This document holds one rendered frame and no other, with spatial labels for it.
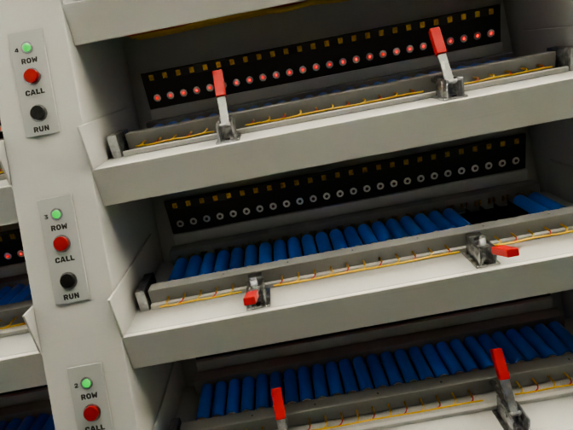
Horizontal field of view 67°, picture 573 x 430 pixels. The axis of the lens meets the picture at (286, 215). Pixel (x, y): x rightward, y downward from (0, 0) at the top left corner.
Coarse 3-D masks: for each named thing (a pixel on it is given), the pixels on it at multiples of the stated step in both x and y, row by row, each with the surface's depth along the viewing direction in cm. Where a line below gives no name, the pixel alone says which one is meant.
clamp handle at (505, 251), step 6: (480, 240) 50; (480, 246) 50; (486, 246) 49; (492, 246) 48; (498, 246) 46; (504, 246) 46; (492, 252) 46; (498, 252) 45; (504, 252) 44; (510, 252) 43; (516, 252) 43
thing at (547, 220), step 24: (528, 216) 54; (552, 216) 53; (408, 240) 54; (432, 240) 53; (456, 240) 54; (264, 264) 55; (288, 264) 54; (312, 264) 54; (336, 264) 54; (360, 264) 54; (168, 288) 54; (192, 288) 54; (216, 288) 54
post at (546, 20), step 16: (512, 0) 66; (528, 0) 63; (544, 0) 59; (560, 0) 56; (512, 16) 67; (528, 16) 63; (544, 16) 60; (560, 16) 56; (512, 32) 68; (512, 48) 69; (528, 128) 69; (544, 128) 64; (560, 128) 61; (544, 144) 65; (560, 144) 61; (544, 160) 66; (560, 160) 62; (544, 176) 67
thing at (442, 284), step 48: (432, 192) 66; (192, 240) 66; (144, 288) 54; (288, 288) 53; (336, 288) 51; (384, 288) 49; (432, 288) 49; (480, 288) 50; (528, 288) 50; (144, 336) 50; (192, 336) 50; (240, 336) 50; (288, 336) 51
